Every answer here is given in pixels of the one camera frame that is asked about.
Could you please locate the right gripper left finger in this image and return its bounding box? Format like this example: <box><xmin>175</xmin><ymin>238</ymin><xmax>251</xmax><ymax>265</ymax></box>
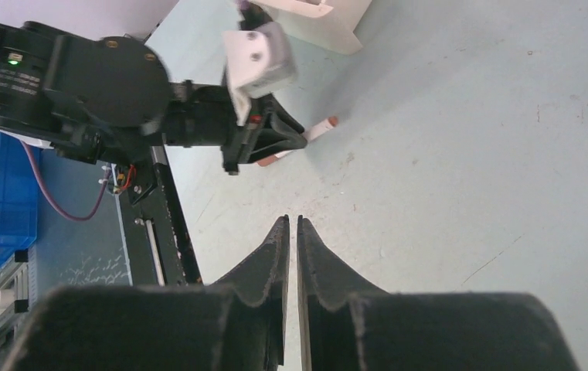
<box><xmin>2</xmin><ymin>216</ymin><xmax>290</xmax><ymax>370</ymax></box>

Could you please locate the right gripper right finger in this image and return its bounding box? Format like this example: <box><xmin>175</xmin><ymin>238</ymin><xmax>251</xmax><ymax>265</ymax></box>
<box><xmin>297</xmin><ymin>217</ymin><xmax>579</xmax><ymax>370</ymax></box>

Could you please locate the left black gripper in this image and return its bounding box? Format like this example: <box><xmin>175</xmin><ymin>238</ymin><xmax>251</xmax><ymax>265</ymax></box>
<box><xmin>220</xmin><ymin>94</ymin><xmax>308</xmax><ymax>175</ymax></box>

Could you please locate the white marker brown cap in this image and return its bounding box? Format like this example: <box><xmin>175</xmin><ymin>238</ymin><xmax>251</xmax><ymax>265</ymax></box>
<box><xmin>257</xmin><ymin>115</ymin><xmax>340</xmax><ymax>168</ymax></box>

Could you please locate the cream three-drawer cabinet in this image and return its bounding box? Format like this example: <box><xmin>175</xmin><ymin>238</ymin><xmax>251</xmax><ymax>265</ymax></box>
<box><xmin>254</xmin><ymin>0</ymin><xmax>372</xmax><ymax>55</ymax></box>

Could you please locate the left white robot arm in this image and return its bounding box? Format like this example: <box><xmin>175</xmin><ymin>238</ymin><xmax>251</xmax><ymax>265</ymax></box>
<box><xmin>0</xmin><ymin>22</ymin><xmax>308</xmax><ymax>175</ymax></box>

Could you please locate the blue plastic bin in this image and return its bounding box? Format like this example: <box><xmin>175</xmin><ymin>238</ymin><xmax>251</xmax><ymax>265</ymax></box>
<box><xmin>0</xmin><ymin>132</ymin><xmax>40</xmax><ymax>267</ymax></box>

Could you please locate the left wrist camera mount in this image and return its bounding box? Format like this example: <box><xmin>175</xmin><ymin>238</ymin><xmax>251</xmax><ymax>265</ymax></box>
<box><xmin>223</xmin><ymin>22</ymin><xmax>297</xmax><ymax>127</ymax></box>

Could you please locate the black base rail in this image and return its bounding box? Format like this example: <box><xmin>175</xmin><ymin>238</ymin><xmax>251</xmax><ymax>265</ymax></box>
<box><xmin>117</xmin><ymin>146</ymin><xmax>202</xmax><ymax>286</ymax></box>

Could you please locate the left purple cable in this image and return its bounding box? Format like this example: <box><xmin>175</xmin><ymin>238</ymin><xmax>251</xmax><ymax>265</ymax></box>
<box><xmin>19</xmin><ymin>141</ymin><xmax>113</xmax><ymax>223</ymax></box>

